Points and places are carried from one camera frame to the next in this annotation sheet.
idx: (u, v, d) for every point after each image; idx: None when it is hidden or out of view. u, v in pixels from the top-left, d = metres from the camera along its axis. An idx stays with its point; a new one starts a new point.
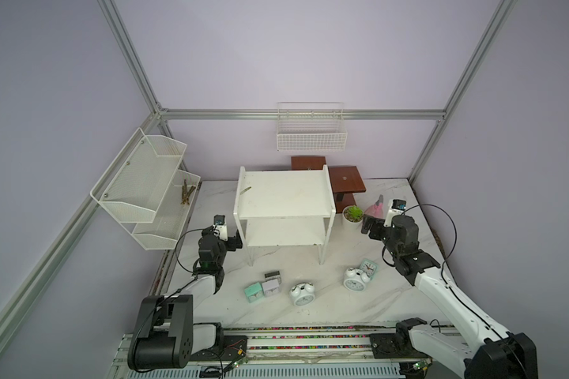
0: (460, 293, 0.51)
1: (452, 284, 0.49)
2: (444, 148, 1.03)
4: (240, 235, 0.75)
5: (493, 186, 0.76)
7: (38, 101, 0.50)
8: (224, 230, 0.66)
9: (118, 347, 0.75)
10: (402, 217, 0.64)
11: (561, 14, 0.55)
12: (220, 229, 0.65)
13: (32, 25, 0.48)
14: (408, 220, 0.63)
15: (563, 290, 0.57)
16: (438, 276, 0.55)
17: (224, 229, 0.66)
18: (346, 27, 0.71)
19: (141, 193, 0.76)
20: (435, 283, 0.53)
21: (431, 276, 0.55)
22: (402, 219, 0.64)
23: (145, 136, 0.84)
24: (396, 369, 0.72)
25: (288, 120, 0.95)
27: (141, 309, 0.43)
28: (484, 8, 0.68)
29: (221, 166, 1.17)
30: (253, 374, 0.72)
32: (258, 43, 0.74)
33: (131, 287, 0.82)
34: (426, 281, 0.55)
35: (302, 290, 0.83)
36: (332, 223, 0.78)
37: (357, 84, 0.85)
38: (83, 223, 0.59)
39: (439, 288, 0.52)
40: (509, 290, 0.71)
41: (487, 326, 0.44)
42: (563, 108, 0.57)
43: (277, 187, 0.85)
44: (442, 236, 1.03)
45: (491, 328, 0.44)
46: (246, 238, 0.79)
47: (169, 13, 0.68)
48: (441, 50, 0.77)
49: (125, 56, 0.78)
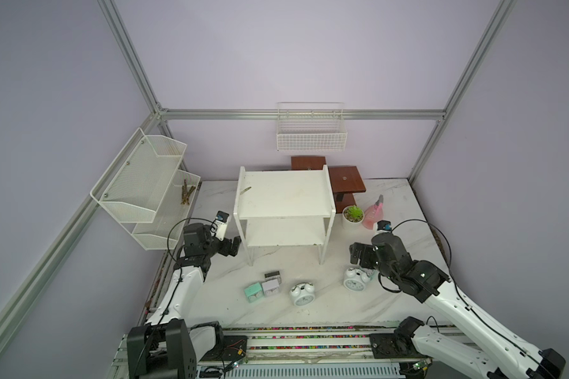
0: (480, 313, 0.47)
1: (471, 303, 0.48)
2: (444, 148, 1.03)
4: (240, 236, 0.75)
5: (493, 186, 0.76)
7: (38, 101, 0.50)
8: (224, 227, 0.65)
9: (118, 347, 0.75)
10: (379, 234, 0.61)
11: (562, 15, 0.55)
12: (219, 224, 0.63)
13: (32, 25, 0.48)
14: (386, 235, 0.59)
15: (563, 290, 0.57)
16: (456, 296, 0.49)
17: (222, 227, 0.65)
18: (346, 26, 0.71)
19: (141, 193, 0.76)
20: (456, 305, 0.48)
21: (446, 298, 0.49)
22: (382, 235, 0.60)
23: (145, 136, 0.84)
24: (396, 369, 0.72)
25: (288, 120, 0.95)
27: (127, 347, 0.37)
28: (484, 8, 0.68)
29: (221, 165, 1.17)
30: (253, 374, 0.72)
32: (258, 42, 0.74)
33: (131, 287, 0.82)
34: (443, 302, 0.48)
35: (302, 290, 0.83)
36: (332, 223, 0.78)
37: (357, 84, 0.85)
38: (83, 223, 0.59)
39: (462, 313, 0.47)
40: (510, 290, 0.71)
41: (521, 351, 0.42)
42: (563, 108, 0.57)
43: (277, 187, 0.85)
44: (442, 236, 1.03)
45: (526, 354, 0.41)
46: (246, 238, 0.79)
47: (169, 13, 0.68)
48: (442, 49, 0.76)
49: (125, 56, 0.78)
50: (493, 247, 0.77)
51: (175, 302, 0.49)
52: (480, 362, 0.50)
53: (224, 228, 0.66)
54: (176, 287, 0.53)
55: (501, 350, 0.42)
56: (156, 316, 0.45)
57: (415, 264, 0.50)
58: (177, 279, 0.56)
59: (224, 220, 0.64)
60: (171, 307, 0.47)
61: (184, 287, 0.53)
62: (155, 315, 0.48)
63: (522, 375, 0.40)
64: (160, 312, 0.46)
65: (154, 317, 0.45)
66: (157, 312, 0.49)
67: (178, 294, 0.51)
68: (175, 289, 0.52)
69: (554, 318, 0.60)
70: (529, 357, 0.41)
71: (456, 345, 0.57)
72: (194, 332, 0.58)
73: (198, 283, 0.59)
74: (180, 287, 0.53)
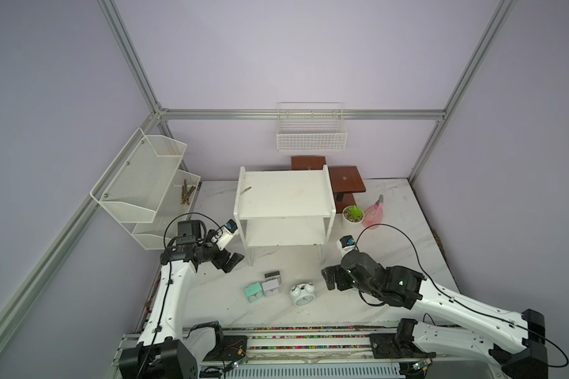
0: (462, 300, 0.47)
1: (453, 295, 0.48)
2: (444, 148, 1.03)
4: (240, 237, 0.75)
5: (493, 186, 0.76)
7: (39, 101, 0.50)
8: (228, 237, 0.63)
9: (118, 347, 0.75)
10: (346, 254, 0.59)
11: (562, 15, 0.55)
12: (224, 232, 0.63)
13: (32, 26, 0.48)
14: (354, 253, 0.57)
15: (564, 290, 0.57)
16: (438, 293, 0.49)
17: (227, 235, 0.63)
18: (346, 26, 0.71)
19: (141, 193, 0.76)
20: (442, 302, 0.48)
21: (430, 298, 0.48)
22: (350, 256, 0.58)
23: (145, 136, 0.84)
24: (396, 369, 0.72)
25: (288, 120, 0.95)
27: (121, 371, 0.38)
28: (484, 8, 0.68)
29: (222, 166, 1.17)
30: (253, 374, 0.72)
32: (258, 42, 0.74)
33: (131, 287, 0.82)
34: (429, 304, 0.48)
35: (302, 290, 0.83)
36: (332, 223, 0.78)
37: (357, 83, 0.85)
38: (83, 223, 0.59)
39: (450, 307, 0.47)
40: (510, 291, 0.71)
41: (511, 324, 0.43)
42: (563, 108, 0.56)
43: (278, 186, 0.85)
44: (442, 236, 1.03)
45: (515, 324, 0.43)
46: (246, 238, 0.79)
47: (169, 13, 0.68)
48: (442, 49, 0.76)
49: (125, 57, 0.78)
50: (494, 247, 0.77)
51: (167, 313, 0.44)
52: (478, 343, 0.51)
53: (229, 238, 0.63)
54: (166, 294, 0.47)
55: (495, 331, 0.43)
56: (148, 334, 0.42)
57: (391, 275, 0.54)
58: (165, 281, 0.50)
59: (231, 230, 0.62)
60: (163, 321, 0.43)
61: (175, 293, 0.48)
62: (147, 334, 0.42)
63: (520, 348, 0.41)
64: (152, 328, 0.42)
65: (146, 335, 0.41)
66: (148, 328, 0.42)
67: (170, 304, 0.46)
68: (165, 296, 0.47)
69: (554, 318, 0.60)
70: (518, 326, 0.43)
71: (452, 333, 0.57)
72: (194, 335, 0.61)
73: (190, 278, 0.54)
74: (170, 291, 0.48)
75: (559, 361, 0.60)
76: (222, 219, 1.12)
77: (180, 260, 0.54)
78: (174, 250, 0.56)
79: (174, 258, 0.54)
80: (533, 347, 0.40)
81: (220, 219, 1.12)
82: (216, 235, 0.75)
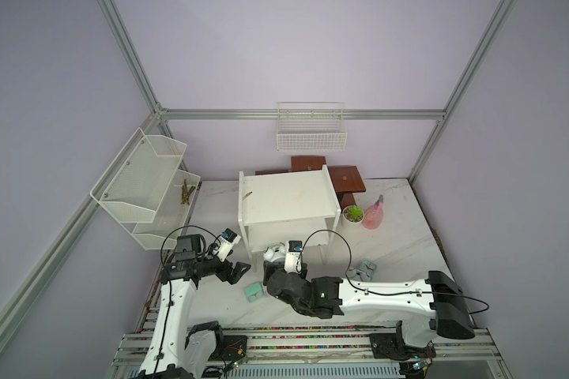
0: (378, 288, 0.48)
1: (367, 287, 0.49)
2: (444, 147, 1.02)
4: (246, 242, 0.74)
5: (492, 186, 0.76)
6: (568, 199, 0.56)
7: (37, 100, 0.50)
8: (227, 247, 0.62)
9: (118, 347, 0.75)
10: (271, 279, 0.55)
11: (560, 15, 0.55)
12: (222, 242, 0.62)
13: (33, 27, 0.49)
14: (277, 276, 0.54)
15: (562, 291, 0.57)
16: (354, 290, 0.50)
17: (225, 245, 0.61)
18: (346, 25, 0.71)
19: (141, 193, 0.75)
20: (359, 297, 0.49)
21: (348, 298, 0.49)
22: (275, 280, 0.54)
23: (145, 135, 0.84)
24: (396, 369, 0.72)
25: (288, 120, 0.95)
27: None
28: (484, 8, 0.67)
29: (222, 166, 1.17)
30: (254, 374, 0.72)
32: (258, 39, 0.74)
33: (130, 286, 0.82)
34: (348, 305, 0.49)
35: (276, 253, 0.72)
36: (337, 223, 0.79)
37: (356, 84, 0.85)
38: (83, 224, 0.59)
39: (367, 299, 0.48)
40: (509, 290, 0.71)
41: (418, 294, 0.45)
42: (563, 107, 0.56)
43: (279, 189, 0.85)
44: (442, 236, 1.03)
45: (422, 294, 0.45)
46: (250, 245, 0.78)
47: (169, 11, 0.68)
48: (442, 48, 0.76)
49: (125, 56, 0.78)
50: (493, 247, 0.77)
51: (169, 339, 0.43)
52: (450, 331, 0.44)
53: (228, 248, 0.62)
54: (167, 317, 0.46)
55: (406, 305, 0.45)
56: (150, 362, 0.41)
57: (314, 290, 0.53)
58: (166, 302, 0.49)
59: (228, 239, 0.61)
60: (165, 347, 0.42)
61: (175, 315, 0.47)
62: (148, 362, 0.41)
63: (431, 313, 0.43)
64: (154, 354, 0.41)
65: (148, 363, 0.41)
66: (150, 356, 0.41)
67: (171, 328, 0.45)
68: (167, 319, 0.46)
69: (555, 318, 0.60)
70: (425, 294, 0.44)
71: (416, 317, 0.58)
72: (194, 341, 0.61)
73: (192, 296, 0.54)
74: (171, 313, 0.47)
75: (556, 360, 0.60)
76: (222, 219, 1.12)
77: (180, 278, 0.53)
78: (173, 268, 0.55)
79: (172, 275, 0.53)
80: (450, 309, 0.42)
81: (220, 219, 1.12)
82: (216, 248, 0.73)
